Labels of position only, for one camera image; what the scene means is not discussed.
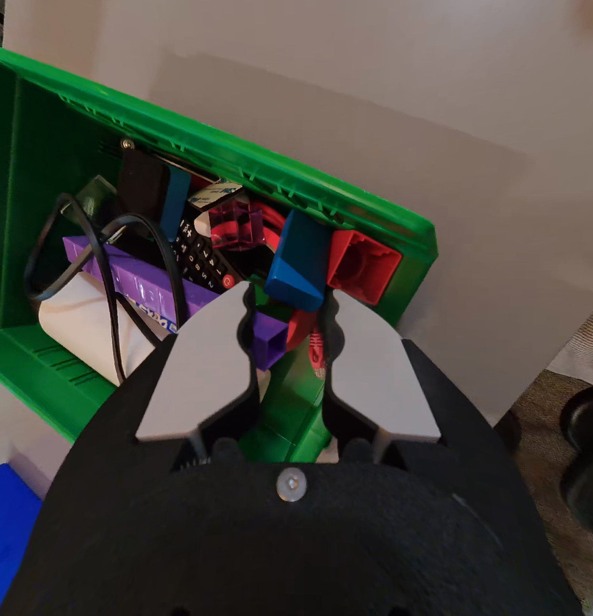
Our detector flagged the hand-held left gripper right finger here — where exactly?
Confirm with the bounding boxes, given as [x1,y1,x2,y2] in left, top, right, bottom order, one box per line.
[322,290,442,453]

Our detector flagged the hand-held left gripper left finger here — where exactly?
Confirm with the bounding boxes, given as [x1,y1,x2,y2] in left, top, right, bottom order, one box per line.
[135,281,259,446]

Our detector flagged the blue wooden block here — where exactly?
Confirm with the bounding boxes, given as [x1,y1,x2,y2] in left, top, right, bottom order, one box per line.
[264,209,333,312]

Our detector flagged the green plastic bin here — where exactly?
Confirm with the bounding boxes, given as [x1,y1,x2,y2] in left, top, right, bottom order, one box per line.
[0,44,439,464]

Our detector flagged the grey desk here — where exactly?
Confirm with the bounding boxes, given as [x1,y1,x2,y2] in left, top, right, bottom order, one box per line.
[0,0,593,487]

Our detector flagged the black remote control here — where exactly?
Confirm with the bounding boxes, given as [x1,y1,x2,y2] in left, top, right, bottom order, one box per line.
[173,219,237,294]

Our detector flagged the long purple block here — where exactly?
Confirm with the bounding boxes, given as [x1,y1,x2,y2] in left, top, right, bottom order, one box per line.
[63,236,290,371]

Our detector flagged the red hollow block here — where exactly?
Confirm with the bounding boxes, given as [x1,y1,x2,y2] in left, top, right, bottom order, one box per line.
[327,229,403,306]

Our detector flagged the white box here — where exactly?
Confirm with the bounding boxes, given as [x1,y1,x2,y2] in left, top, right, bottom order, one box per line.
[38,270,181,387]

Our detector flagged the translucent pink cube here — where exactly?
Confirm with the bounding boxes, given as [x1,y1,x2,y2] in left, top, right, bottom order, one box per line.
[207,197,266,251]

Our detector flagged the blue flat piece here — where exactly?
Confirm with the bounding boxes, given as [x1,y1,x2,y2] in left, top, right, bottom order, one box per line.
[159,168,192,241]

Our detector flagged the tape piece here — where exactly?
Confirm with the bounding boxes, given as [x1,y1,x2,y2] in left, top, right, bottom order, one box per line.
[188,183,244,210]

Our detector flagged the black rectangular box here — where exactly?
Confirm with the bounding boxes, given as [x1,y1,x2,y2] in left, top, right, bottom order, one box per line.
[117,149,172,227]

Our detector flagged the person's striped pale trousers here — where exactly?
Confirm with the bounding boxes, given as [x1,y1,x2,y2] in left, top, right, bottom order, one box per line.
[549,301,593,378]

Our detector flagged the black chair base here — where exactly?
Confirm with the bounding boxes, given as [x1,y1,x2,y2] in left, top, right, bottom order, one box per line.
[559,385,593,530]

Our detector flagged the blue plastic bin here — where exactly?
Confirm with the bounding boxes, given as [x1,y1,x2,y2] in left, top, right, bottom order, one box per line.
[0,463,43,616]

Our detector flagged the black cable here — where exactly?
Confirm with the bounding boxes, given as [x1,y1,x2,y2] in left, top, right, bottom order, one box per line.
[24,192,188,383]

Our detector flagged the red network cable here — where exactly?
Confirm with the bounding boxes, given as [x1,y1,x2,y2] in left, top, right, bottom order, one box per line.
[207,202,326,381]

